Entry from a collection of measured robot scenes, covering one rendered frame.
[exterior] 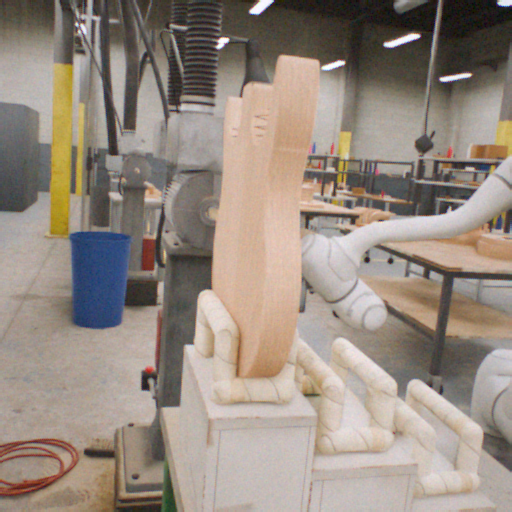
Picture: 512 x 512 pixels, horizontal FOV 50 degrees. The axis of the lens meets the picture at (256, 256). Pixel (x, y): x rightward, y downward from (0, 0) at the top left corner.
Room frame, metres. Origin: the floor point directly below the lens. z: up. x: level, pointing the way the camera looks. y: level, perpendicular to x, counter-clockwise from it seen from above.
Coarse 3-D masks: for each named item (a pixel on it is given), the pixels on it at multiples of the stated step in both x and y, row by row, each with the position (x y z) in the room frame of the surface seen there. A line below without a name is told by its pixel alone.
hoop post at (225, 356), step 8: (216, 336) 0.68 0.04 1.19; (224, 336) 0.67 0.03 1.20; (216, 344) 0.68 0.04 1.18; (224, 344) 0.67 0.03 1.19; (232, 344) 0.68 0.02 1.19; (216, 352) 0.68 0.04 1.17; (224, 352) 0.67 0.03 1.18; (232, 352) 0.68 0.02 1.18; (216, 360) 0.68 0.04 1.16; (224, 360) 0.67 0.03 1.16; (232, 360) 0.68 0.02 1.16; (216, 368) 0.68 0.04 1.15; (224, 368) 0.67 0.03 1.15; (232, 368) 0.68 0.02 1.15; (216, 376) 0.68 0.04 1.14; (224, 376) 0.67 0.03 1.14; (232, 376) 0.68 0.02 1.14; (216, 400) 0.68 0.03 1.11
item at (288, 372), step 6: (294, 342) 0.70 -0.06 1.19; (294, 348) 0.70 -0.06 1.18; (294, 354) 0.70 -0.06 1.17; (288, 360) 0.70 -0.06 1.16; (294, 360) 0.70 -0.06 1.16; (288, 366) 0.70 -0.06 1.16; (294, 366) 0.70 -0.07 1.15; (282, 372) 0.69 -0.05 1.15; (288, 372) 0.70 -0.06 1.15; (294, 372) 0.70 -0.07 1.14; (282, 378) 0.69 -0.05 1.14; (288, 378) 0.70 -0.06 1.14; (276, 402) 0.70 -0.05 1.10; (282, 402) 0.69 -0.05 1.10
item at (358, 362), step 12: (336, 348) 0.89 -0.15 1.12; (348, 348) 0.87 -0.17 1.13; (348, 360) 0.84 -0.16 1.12; (360, 360) 0.82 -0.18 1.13; (360, 372) 0.80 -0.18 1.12; (372, 372) 0.77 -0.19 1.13; (384, 372) 0.77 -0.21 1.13; (372, 384) 0.76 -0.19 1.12; (384, 384) 0.74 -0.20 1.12; (396, 384) 0.75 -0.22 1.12
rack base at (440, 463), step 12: (396, 432) 0.96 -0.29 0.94; (408, 444) 0.92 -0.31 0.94; (444, 456) 0.89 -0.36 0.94; (432, 468) 0.84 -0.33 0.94; (444, 468) 0.85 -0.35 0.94; (480, 492) 0.78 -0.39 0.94; (420, 504) 0.74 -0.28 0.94; (432, 504) 0.74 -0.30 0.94; (444, 504) 0.74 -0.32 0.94; (456, 504) 0.75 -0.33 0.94; (468, 504) 0.75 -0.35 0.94; (480, 504) 0.75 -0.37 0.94; (492, 504) 0.75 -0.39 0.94
